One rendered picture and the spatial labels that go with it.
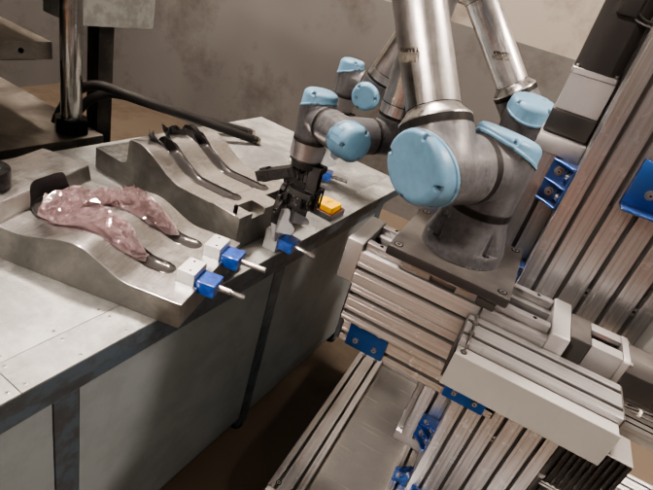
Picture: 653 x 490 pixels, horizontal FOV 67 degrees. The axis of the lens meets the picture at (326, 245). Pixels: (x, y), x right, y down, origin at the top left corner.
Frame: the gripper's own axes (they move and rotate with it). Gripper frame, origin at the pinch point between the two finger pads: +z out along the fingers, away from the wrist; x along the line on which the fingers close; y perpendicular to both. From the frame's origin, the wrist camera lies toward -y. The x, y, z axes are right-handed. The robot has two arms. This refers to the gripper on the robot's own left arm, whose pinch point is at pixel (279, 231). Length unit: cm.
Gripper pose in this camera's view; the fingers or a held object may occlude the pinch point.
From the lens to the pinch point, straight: 120.7
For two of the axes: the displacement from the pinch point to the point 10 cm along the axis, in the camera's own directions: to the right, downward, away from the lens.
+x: 4.5, -3.4, 8.2
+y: 8.6, 4.2, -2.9
